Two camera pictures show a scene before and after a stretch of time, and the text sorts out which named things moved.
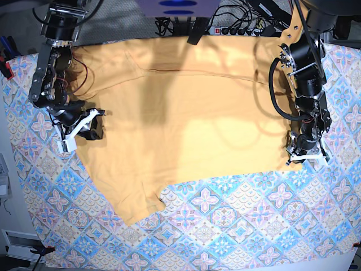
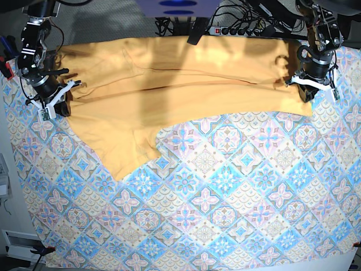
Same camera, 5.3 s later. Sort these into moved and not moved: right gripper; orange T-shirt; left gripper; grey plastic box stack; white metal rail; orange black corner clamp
Moved: orange T-shirt; left gripper; right gripper
Not moved: orange black corner clamp; grey plastic box stack; white metal rail
